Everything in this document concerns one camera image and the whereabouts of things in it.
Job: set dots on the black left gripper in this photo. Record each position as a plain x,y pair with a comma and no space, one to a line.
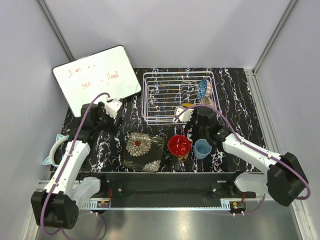
112,128

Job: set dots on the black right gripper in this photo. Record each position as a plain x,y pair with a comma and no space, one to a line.
196,112

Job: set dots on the beige red patterned bowl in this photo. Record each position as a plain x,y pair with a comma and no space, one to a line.
207,101

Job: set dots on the yellow round plate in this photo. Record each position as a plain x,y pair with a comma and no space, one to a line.
186,105

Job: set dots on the blue patterned bowl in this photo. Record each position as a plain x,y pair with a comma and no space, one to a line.
202,89

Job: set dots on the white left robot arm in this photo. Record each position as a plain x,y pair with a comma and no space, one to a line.
58,204

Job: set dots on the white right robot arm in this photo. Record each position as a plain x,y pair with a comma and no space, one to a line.
281,175

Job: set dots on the black marble mat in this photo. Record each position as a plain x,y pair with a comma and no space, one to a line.
234,99

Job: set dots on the light blue plastic cup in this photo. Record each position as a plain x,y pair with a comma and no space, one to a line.
202,149

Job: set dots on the white whiteboard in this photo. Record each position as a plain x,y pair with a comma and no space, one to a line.
108,71

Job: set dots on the black floral square plate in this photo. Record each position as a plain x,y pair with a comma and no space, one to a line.
143,152

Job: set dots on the teal cat ear headphones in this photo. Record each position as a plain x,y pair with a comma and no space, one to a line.
50,159

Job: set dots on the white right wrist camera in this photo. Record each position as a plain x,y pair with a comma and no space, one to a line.
182,114

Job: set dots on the white wire dish rack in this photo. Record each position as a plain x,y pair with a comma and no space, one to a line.
165,90

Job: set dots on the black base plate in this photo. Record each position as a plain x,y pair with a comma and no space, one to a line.
167,189

